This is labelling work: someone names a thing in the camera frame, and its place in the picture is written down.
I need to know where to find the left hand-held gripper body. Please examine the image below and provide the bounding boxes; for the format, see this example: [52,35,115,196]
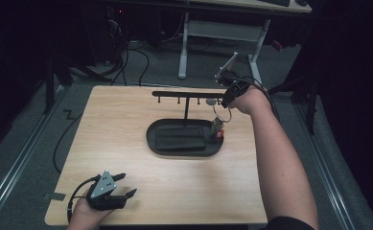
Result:
[86,170,128,212]

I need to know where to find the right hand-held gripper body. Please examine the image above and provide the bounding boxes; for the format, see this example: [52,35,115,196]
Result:
[214,51,251,100]

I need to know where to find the key ring with coloured tags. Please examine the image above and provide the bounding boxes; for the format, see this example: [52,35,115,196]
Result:
[209,101,233,141]

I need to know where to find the black key rack with tray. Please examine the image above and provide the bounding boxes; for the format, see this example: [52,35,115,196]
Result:
[146,90,225,158]

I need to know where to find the person's right hand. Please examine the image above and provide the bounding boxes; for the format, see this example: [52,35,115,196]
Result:
[227,85,274,117]

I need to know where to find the person's left hand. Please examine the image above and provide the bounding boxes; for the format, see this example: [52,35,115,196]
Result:
[66,191,113,230]

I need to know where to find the white desk with metal legs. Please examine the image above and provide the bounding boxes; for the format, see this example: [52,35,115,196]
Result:
[177,0,313,87]

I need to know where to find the grey tape strip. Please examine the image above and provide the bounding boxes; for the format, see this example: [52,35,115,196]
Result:
[42,192,67,202]

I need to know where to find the black metal stand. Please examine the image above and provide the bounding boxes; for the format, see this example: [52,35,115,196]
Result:
[261,71,320,136]
[42,52,111,115]

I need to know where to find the black keyboard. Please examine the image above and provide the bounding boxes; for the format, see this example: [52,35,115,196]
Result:
[259,0,291,8]

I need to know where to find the dark computer tower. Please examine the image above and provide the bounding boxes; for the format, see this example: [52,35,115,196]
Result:
[82,3,128,69]

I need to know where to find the person's black sleeve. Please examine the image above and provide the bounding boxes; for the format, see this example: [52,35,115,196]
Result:
[258,216,318,230]

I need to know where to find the left hand-held gripper black cable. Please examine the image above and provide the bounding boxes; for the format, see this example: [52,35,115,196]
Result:
[65,173,102,224]

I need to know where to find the hand-held gripper black cable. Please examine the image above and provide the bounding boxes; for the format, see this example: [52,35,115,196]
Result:
[65,173,102,224]
[224,75,282,125]

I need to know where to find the right hand-held gripper black cable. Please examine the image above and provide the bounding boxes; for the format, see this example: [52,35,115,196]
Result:
[224,75,282,125]

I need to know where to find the thin black floor cable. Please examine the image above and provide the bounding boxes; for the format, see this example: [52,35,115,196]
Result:
[52,109,83,175]

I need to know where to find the black floor cables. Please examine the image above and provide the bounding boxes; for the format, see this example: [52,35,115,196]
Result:
[109,39,151,87]

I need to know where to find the metal floor rail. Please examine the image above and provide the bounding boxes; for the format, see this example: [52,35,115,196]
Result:
[293,101,357,230]
[0,85,67,226]

